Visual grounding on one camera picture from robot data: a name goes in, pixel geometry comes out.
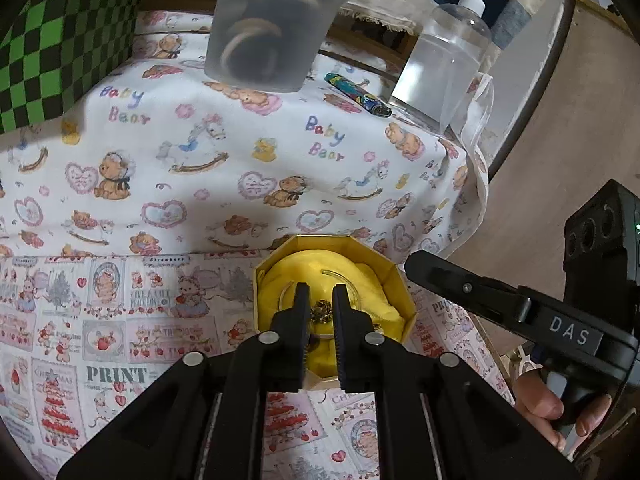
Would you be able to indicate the bear print white cloth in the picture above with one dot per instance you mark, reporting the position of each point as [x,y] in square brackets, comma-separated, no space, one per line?
[225,175]

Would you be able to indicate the frosted plastic cup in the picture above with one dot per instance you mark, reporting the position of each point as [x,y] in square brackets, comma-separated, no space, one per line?
[275,25]

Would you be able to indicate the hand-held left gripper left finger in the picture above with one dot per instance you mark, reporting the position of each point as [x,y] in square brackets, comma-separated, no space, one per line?
[303,325]

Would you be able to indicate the colourful lighter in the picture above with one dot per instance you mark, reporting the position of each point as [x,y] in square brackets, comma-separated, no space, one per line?
[357,94]

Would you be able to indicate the clear round plastic holder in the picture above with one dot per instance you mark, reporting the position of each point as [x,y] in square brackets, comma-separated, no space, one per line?
[357,294]

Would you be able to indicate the small metal jewelry piece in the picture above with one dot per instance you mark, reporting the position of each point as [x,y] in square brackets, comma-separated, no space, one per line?
[322,311]

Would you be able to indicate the person's right hand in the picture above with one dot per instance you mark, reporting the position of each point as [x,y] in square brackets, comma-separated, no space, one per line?
[537,400]

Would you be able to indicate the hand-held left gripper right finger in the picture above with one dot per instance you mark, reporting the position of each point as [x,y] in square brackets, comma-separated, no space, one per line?
[342,325]

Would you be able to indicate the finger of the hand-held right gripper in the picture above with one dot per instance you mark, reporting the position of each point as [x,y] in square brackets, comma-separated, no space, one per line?
[460,285]

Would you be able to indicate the yellow octagonal jewelry box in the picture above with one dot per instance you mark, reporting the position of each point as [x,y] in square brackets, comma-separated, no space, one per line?
[370,290]

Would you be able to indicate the green black checkered cushion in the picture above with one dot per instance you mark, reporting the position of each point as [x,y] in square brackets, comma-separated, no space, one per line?
[55,35]

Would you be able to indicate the patchwork print pink cloth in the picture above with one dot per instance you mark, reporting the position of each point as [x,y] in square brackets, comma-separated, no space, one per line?
[115,310]

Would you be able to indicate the clear spray bottle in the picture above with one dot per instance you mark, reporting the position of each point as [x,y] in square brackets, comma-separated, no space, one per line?
[445,60]

